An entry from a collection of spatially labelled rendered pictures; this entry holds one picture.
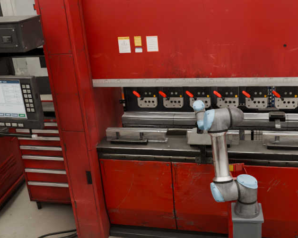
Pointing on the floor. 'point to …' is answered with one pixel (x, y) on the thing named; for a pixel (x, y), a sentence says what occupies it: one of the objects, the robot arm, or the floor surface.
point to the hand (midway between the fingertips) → (203, 130)
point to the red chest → (44, 163)
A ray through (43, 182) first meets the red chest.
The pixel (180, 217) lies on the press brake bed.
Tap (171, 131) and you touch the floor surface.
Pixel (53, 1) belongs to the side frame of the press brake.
